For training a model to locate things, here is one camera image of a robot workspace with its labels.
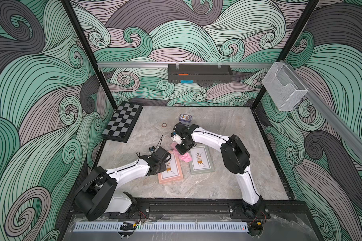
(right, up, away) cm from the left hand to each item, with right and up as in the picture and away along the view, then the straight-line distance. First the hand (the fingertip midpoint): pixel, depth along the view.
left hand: (161, 165), depth 88 cm
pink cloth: (+15, +5, 0) cm, 16 cm away
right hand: (+13, +7, +6) cm, 16 cm away
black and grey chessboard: (-31, +25, +19) cm, 44 cm away
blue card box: (+15, +29, +24) cm, 40 cm away
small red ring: (-1, +24, +22) cm, 33 cm away
